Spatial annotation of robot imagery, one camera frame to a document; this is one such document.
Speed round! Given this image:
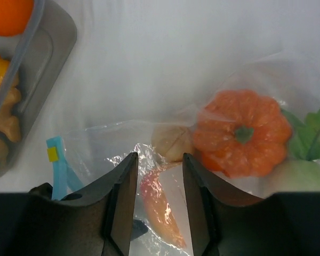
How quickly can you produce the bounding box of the fake fried chicken piece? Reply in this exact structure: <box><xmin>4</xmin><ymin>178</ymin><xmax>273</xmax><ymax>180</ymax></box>
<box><xmin>0</xmin><ymin>56</ymin><xmax>22</xmax><ymax>166</ymax></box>

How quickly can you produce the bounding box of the white fake radish with leaves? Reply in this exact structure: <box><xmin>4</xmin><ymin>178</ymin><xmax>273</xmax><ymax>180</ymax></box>
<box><xmin>262</xmin><ymin>109</ymin><xmax>320</xmax><ymax>195</ymax></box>

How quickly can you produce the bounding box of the orange fake orange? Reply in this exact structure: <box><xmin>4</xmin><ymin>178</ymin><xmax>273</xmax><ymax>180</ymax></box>
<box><xmin>0</xmin><ymin>0</ymin><xmax>34</xmax><ymax>36</ymax></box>

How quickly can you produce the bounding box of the smoky clear plastic bin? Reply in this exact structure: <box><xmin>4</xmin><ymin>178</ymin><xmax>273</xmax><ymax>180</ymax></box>
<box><xmin>0</xmin><ymin>1</ymin><xmax>77</xmax><ymax>175</ymax></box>

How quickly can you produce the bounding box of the clear zip top bag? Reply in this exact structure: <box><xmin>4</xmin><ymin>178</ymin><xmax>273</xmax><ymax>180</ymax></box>
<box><xmin>47</xmin><ymin>54</ymin><xmax>320</xmax><ymax>255</ymax></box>

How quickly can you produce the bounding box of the beige fake garlic bulb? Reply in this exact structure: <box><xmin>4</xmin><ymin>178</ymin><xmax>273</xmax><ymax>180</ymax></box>
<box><xmin>151</xmin><ymin>125</ymin><xmax>195</xmax><ymax>163</ymax></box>

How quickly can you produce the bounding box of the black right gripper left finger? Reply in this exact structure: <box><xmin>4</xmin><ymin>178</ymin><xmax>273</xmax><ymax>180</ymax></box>
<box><xmin>0</xmin><ymin>153</ymin><xmax>138</xmax><ymax>255</ymax></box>

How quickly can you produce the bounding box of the yellow zipper slider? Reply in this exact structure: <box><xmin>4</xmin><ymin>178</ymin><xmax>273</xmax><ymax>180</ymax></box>
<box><xmin>47</xmin><ymin>147</ymin><xmax>59</xmax><ymax>162</ymax></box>

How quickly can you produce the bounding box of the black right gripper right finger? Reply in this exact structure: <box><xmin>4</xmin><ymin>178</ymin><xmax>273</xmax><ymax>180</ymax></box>
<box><xmin>182</xmin><ymin>154</ymin><xmax>320</xmax><ymax>255</ymax></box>

